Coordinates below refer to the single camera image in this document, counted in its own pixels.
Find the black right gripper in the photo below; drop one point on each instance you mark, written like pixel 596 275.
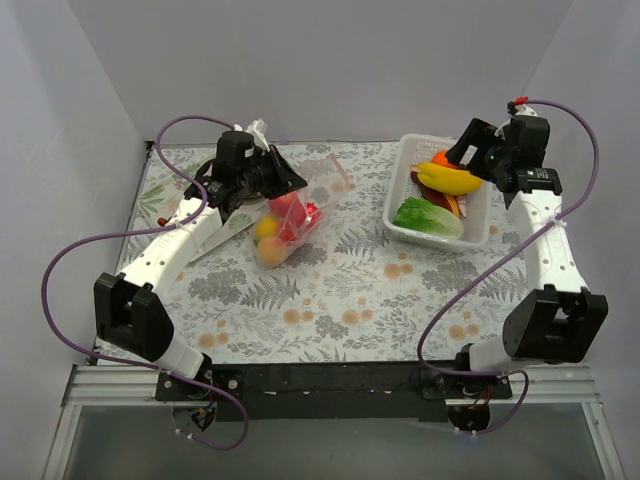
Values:
pixel 485 151

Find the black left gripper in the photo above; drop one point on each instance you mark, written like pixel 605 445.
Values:
pixel 275 171

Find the red apple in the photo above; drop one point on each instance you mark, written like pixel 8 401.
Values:
pixel 314 217
pixel 292 231
pixel 288 206

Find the clear zip top bag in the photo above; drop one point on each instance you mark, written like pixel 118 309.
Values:
pixel 327 182

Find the yellow lemon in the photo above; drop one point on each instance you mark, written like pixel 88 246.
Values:
pixel 267 226

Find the yellow banana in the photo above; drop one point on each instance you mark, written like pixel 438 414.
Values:
pixel 446 180

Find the yellow orange peach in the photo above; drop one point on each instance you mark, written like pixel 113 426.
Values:
pixel 272 251

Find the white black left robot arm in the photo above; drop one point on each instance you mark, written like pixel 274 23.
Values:
pixel 129 308

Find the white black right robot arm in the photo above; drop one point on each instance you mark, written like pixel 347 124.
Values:
pixel 559 318

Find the orange fruit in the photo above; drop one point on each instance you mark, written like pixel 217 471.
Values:
pixel 440 159

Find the purple eggplant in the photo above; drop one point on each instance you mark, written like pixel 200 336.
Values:
pixel 462 205

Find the red brown sweet potato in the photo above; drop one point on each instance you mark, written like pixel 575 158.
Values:
pixel 437 198

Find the white perforated plastic basket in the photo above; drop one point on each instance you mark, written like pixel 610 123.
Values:
pixel 415 149

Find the green lettuce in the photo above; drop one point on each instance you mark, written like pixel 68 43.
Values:
pixel 420 215

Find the floral patterned tablecloth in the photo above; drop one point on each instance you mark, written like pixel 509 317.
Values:
pixel 352 292

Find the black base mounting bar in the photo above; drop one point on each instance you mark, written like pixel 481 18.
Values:
pixel 354 390

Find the aluminium frame rail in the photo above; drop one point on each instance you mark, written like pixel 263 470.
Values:
pixel 126 385

